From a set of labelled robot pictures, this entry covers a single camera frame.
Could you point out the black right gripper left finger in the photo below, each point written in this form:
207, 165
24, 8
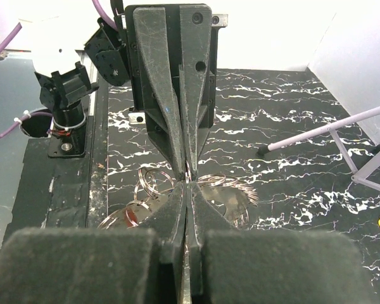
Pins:
68, 265

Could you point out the red key tag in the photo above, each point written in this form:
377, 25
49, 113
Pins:
130, 218

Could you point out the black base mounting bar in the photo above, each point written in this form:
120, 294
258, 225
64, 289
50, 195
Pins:
65, 192

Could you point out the lilac music stand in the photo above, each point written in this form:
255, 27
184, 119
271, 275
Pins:
359, 175

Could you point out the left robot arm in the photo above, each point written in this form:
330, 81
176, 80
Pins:
65, 82

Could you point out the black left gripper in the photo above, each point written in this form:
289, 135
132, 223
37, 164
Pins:
173, 59

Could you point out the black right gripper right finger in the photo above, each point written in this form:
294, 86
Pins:
232, 266

